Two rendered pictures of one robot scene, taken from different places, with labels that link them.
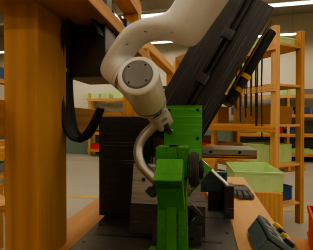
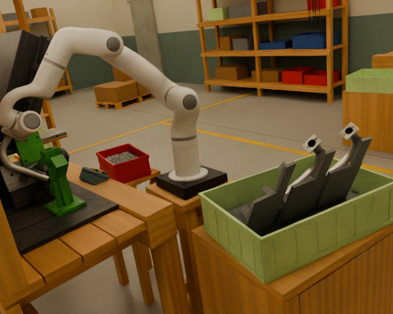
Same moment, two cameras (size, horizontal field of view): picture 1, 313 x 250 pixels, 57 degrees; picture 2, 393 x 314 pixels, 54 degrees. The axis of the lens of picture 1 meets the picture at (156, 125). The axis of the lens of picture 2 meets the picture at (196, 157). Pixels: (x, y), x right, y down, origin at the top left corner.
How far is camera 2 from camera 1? 119 cm
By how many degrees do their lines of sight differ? 53
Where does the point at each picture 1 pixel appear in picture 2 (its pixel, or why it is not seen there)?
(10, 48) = not seen: outside the picture
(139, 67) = (31, 117)
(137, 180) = (7, 177)
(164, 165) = (56, 159)
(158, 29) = (33, 95)
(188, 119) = not seen: hidden behind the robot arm
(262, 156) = not seen: hidden behind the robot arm
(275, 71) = not seen: outside the picture
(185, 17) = (48, 88)
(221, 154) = (46, 140)
